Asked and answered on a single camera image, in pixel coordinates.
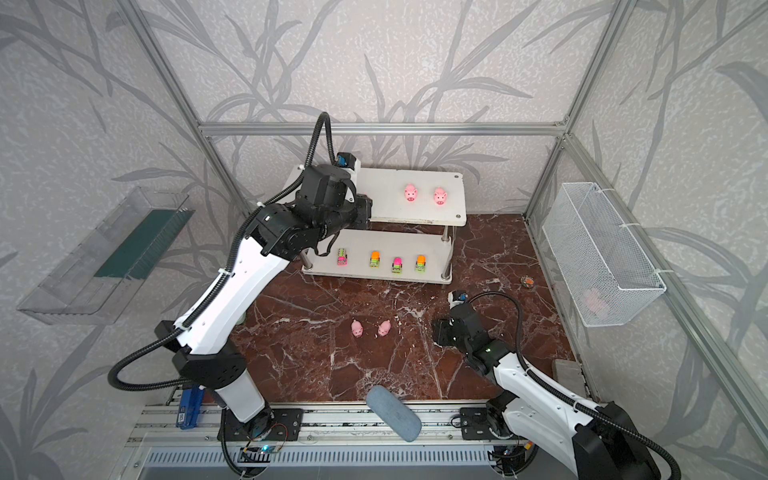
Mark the aluminium frame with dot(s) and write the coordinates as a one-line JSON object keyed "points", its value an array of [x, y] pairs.
{"points": [[740, 389]]}

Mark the white wire mesh basket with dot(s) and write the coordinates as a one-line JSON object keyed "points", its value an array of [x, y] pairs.
{"points": [[595, 247]]}

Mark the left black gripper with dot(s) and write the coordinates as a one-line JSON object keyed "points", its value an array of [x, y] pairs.
{"points": [[362, 210]]}

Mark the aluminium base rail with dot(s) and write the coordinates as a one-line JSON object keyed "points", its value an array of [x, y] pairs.
{"points": [[317, 424]]}

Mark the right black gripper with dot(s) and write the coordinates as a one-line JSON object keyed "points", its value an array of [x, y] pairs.
{"points": [[444, 330]]}

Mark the pink pig toy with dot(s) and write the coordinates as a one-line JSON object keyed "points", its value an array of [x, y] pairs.
{"points": [[410, 193], [357, 329], [440, 196], [384, 328]]}

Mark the pink toy in basket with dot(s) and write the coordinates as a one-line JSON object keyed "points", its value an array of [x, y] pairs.
{"points": [[594, 302]]}

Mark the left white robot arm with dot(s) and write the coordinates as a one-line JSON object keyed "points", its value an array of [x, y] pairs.
{"points": [[269, 240]]}

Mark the small orange round object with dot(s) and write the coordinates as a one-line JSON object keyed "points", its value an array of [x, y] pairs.
{"points": [[527, 281]]}

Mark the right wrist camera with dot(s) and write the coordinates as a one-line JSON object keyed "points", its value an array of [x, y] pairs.
{"points": [[457, 297]]}

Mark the grey blue oval object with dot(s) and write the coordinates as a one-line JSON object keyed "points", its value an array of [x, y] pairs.
{"points": [[394, 413]]}

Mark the clear plastic wall bin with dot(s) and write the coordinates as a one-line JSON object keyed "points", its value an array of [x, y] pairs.
{"points": [[95, 283]]}

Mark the grey stone block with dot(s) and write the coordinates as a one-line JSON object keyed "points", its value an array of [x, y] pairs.
{"points": [[569, 374]]}

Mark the white two-tier shelf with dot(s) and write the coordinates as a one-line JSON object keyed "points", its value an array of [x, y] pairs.
{"points": [[399, 228]]}

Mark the pink green truck toy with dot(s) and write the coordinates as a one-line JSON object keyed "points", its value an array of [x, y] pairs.
{"points": [[342, 257]]}

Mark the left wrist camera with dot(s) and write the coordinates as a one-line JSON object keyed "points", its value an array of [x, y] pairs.
{"points": [[350, 163]]}

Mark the blue tool on rail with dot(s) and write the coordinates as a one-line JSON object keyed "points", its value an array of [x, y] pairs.
{"points": [[189, 408]]}

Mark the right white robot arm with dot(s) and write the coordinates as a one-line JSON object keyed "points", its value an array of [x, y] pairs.
{"points": [[593, 441]]}

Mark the orange mixer truck toy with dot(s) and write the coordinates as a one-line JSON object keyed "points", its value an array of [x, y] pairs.
{"points": [[375, 259]]}

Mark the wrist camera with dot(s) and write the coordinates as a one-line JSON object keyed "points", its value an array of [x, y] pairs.
{"points": [[350, 163], [457, 297]]}

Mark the pink mixer truck toy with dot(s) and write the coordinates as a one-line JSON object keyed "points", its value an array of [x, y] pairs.
{"points": [[397, 266]]}

